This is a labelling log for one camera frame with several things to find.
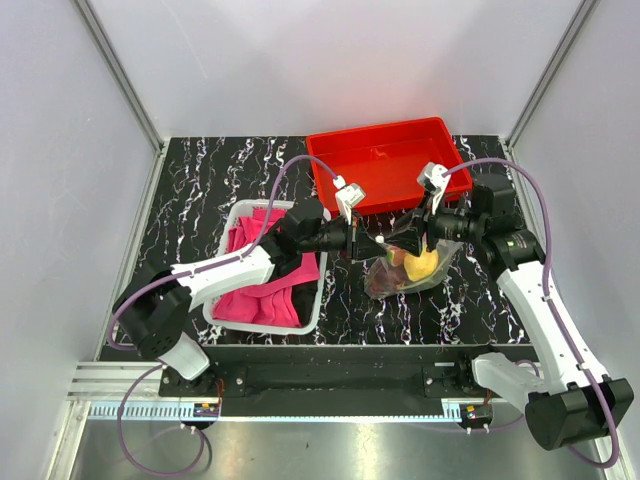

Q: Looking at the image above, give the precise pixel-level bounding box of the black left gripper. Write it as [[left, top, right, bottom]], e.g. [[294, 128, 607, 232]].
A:
[[299, 210, 387, 265]]

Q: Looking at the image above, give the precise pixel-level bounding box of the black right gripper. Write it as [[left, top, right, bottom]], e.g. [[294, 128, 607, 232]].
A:
[[384, 189, 485, 258]]

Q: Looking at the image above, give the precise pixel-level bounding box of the clear zip top bag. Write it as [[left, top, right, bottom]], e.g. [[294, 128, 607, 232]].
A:
[[364, 230, 462, 299]]

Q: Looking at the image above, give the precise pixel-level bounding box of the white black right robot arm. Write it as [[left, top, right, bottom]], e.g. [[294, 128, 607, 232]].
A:
[[386, 164, 634, 450]]

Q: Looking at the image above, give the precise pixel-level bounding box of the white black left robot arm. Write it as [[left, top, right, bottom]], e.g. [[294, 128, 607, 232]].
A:
[[113, 198, 386, 396]]

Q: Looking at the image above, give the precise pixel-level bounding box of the red fake food piece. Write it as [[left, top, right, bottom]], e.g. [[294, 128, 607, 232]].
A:
[[365, 247, 407, 298]]

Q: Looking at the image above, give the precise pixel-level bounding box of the yellow fake fruit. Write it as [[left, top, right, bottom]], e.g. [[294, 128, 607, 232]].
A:
[[403, 250, 439, 282]]

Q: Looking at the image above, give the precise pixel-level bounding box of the black cloth in basket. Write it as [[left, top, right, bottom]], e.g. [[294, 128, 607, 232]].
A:
[[291, 281, 318, 328]]

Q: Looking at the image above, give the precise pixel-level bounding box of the red plastic tray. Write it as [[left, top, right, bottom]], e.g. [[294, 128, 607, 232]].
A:
[[306, 117, 463, 216]]

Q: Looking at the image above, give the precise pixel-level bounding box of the pink cloth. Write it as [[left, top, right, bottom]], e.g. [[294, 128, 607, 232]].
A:
[[212, 207, 320, 329]]

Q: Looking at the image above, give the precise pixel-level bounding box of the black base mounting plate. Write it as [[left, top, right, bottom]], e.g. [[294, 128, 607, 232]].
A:
[[159, 345, 537, 419]]

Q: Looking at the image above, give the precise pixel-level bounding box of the white perforated plastic basket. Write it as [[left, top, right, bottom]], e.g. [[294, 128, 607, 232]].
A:
[[203, 200, 327, 336]]

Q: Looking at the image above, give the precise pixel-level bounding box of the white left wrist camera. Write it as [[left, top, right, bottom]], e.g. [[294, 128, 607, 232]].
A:
[[333, 175, 366, 224]]

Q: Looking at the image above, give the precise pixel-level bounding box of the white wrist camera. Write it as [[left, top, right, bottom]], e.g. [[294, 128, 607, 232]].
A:
[[417, 162, 450, 215], [333, 175, 366, 224]]

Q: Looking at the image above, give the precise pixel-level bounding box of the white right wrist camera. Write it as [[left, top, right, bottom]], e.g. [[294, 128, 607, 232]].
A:
[[417, 162, 450, 215]]

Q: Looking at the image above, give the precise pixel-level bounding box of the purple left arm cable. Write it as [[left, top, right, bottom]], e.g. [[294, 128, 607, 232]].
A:
[[108, 154, 346, 474]]

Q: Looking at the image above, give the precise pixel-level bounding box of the aluminium frame rail right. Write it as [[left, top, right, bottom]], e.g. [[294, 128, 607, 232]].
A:
[[505, 0, 600, 149]]

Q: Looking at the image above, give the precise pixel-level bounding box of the aluminium frame rail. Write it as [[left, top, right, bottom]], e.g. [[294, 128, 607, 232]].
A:
[[505, 0, 600, 149], [71, 0, 164, 154]]

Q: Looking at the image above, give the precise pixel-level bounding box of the aluminium frame rail left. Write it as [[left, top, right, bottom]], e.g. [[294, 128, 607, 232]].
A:
[[71, 0, 164, 154]]

